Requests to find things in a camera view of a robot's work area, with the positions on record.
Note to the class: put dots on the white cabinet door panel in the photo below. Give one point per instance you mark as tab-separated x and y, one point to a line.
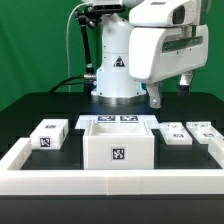
202	131
174	133

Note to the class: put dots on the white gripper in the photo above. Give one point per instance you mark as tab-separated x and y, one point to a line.
156	54

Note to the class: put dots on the small white cabinet top block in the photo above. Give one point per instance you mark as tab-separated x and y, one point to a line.
49	134

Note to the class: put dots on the white cabinet body box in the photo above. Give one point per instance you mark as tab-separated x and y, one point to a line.
118	146

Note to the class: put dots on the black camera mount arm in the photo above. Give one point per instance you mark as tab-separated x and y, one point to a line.
82	20

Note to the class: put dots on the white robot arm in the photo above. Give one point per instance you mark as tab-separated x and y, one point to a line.
114	84

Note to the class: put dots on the white U-shaped obstacle frame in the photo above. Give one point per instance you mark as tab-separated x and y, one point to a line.
14	180

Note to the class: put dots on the black camera on mount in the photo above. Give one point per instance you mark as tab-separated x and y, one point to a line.
106	8

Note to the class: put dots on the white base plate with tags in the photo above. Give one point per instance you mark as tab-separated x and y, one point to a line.
83	120

